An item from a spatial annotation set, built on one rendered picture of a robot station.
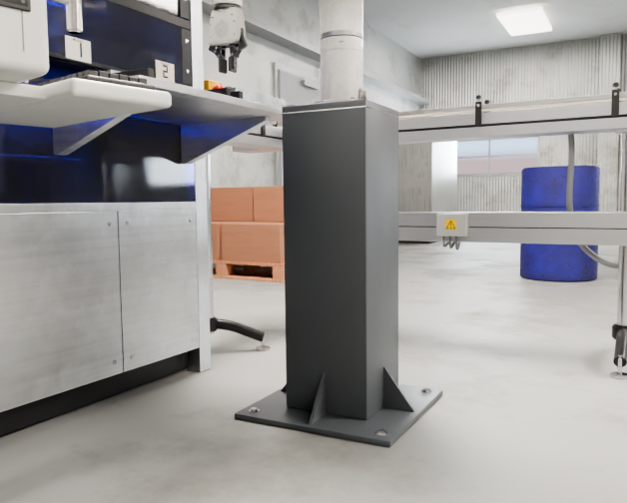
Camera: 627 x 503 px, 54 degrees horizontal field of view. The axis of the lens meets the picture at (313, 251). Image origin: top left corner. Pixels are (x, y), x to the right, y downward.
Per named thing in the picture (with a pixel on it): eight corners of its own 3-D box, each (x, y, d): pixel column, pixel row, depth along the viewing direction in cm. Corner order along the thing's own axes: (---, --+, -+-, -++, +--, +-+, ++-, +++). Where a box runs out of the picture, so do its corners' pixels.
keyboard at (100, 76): (-14, 107, 129) (-15, 95, 129) (51, 113, 140) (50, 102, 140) (86, 81, 104) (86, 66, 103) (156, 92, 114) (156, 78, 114)
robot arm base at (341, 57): (385, 110, 177) (385, 44, 176) (359, 100, 161) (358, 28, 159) (326, 115, 186) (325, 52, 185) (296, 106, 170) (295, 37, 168)
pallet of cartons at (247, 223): (221, 264, 588) (219, 189, 582) (342, 270, 529) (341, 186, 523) (158, 275, 510) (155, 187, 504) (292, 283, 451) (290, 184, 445)
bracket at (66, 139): (53, 154, 162) (51, 104, 161) (62, 155, 165) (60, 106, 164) (149, 148, 146) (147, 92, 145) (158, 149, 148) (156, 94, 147)
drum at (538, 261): (602, 275, 477) (605, 166, 471) (592, 284, 430) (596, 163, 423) (527, 271, 506) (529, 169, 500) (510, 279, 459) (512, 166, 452)
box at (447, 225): (435, 236, 248) (435, 214, 247) (439, 235, 252) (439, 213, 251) (465, 237, 242) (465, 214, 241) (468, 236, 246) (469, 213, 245)
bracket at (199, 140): (181, 163, 206) (180, 124, 205) (187, 164, 209) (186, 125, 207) (266, 159, 189) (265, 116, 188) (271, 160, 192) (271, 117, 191)
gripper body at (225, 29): (205, 4, 173) (205, 46, 174) (234, -1, 168) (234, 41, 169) (221, 11, 180) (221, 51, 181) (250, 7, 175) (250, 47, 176)
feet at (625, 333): (605, 377, 206) (606, 336, 205) (615, 346, 250) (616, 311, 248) (632, 380, 202) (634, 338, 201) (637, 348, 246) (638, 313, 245)
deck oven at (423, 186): (394, 237, 1009) (394, 126, 995) (458, 238, 961) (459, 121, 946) (361, 242, 889) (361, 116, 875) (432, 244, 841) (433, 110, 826)
